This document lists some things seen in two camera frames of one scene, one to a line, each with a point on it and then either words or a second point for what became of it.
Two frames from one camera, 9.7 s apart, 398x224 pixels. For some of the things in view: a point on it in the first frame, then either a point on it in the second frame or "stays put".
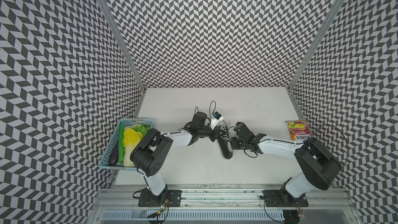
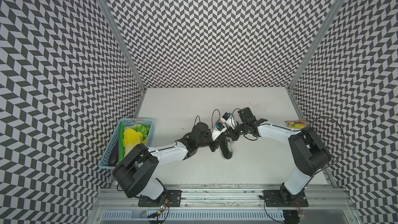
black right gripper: x=233 y=143 → x=235 y=135
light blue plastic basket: x=113 y=140 stays put
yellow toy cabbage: x=131 y=139 stays put
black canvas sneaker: x=225 y=143 stays put
